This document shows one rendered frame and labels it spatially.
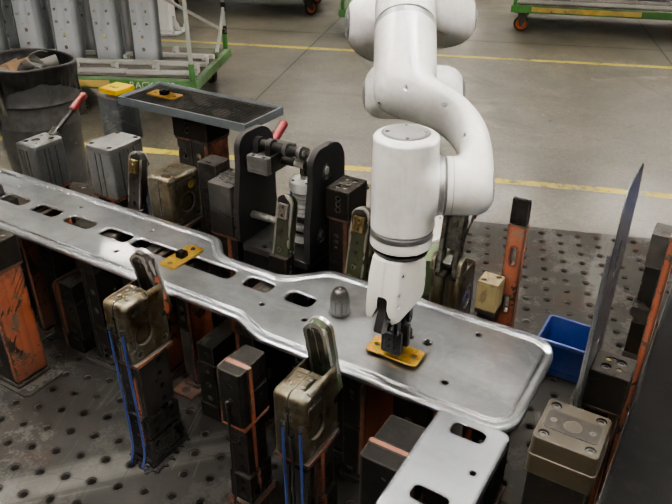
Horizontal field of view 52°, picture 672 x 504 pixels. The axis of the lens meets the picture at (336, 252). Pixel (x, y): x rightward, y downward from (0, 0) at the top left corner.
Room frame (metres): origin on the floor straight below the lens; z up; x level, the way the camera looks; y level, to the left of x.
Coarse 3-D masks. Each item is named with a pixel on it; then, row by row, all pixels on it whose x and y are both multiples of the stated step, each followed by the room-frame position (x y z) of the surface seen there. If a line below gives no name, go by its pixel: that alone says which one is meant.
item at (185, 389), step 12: (192, 264) 1.09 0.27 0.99; (204, 264) 1.12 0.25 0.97; (180, 300) 1.08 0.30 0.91; (180, 312) 1.09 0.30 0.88; (192, 312) 1.08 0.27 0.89; (204, 312) 1.11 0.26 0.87; (180, 324) 1.09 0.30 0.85; (192, 324) 1.08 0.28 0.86; (204, 324) 1.11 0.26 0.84; (192, 336) 1.08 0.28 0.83; (192, 348) 1.08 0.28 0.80; (192, 360) 1.08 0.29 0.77; (192, 372) 1.08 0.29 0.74; (180, 384) 1.08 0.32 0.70; (192, 384) 1.08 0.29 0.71; (192, 396) 1.05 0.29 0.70
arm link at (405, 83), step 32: (384, 32) 0.98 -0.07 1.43; (416, 32) 0.97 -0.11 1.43; (384, 64) 0.94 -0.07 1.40; (416, 64) 0.92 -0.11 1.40; (384, 96) 0.91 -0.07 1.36; (416, 96) 0.89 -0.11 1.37; (448, 96) 0.88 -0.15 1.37; (448, 128) 0.88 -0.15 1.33; (480, 128) 0.84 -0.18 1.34; (448, 160) 0.80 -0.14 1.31; (480, 160) 0.80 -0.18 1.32; (448, 192) 0.77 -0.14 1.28; (480, 192) 0.77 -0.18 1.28
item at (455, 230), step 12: (444, 216) 0.98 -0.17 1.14; (456, 216) 0.98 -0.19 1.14; (468, 216) 0.98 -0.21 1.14; (444, 228) 0.98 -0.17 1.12; (456, 228) 0.98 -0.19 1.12; (444, 240) 0.98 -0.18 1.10; (456, 240) 0.97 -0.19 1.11; (444, 252) 0.98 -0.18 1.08; (456, 252) 0.96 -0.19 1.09; (456, 264) 0.96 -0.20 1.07
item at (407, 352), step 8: (376, 336) 0.85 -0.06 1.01; (368, 344) 0.83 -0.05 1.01; (376, 352) 0.81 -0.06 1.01; (384, 352) 0.81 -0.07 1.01; (408, 352) 0.81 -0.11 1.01; (416, 352) 0.81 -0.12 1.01; (424, 352) 0.81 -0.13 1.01; (400, 360) 0.79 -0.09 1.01; (408, 360) 0.79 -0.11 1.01; (416, 360) 0.79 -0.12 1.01
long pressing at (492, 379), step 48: (48, 192) 1.38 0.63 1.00; (48, 240) 1.17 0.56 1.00; (96, 240) 1.16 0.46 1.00; (144, 240) 1.17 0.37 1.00; (192, 240) 1.16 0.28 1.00; (192, 288) 0.99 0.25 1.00; (240, 288) 0.99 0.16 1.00; (288, 288) 0.99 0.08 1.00; (288, 336) 0.86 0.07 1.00; (336, 336) 0.86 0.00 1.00; (432, 336) 0.86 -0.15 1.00; (480, 336) 0.86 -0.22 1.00; (528, 336) 0.85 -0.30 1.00; (384, 384) 0.75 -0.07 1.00; (432, 384) 0.74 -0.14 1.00; (480, 384) 0.74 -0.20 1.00; (528, 384) 0.75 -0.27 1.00
